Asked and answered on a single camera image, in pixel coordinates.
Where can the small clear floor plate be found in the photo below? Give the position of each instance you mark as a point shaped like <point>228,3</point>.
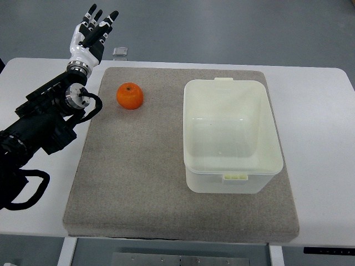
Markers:
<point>120,51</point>

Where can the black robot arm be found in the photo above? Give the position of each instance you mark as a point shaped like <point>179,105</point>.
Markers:
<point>46,121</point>

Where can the white left table leg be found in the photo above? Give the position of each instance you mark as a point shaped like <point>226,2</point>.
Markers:
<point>67,251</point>

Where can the white plastic box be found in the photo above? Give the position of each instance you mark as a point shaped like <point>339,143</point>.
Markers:
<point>230,139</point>

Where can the white table leg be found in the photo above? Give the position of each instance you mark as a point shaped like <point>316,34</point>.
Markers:
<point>67,251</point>
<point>276,255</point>

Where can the black table control panel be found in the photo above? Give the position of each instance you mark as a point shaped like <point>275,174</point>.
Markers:
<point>329,251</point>

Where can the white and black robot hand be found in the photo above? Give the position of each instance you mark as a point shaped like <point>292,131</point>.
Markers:
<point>88,40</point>

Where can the orange fruit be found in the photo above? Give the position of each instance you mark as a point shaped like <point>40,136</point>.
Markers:
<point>130,96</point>

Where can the white right table leg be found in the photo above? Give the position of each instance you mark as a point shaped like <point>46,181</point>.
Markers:
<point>276,255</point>

